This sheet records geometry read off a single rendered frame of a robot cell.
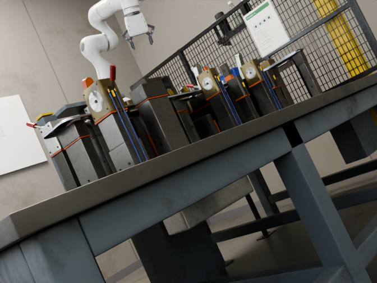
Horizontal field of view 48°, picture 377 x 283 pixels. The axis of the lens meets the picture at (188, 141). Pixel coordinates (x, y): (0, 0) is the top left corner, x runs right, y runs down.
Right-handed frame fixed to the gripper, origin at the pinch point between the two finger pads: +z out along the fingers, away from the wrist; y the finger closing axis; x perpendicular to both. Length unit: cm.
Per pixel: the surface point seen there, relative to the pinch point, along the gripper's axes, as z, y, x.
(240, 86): 32, -39, 17
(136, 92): 16, 16, 51
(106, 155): 35, 34, 55
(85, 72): 12, 25, -290
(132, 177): 22, 31, 138
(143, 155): 35, 22, 74
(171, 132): 34, 8, 58
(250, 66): 25, -50, 8
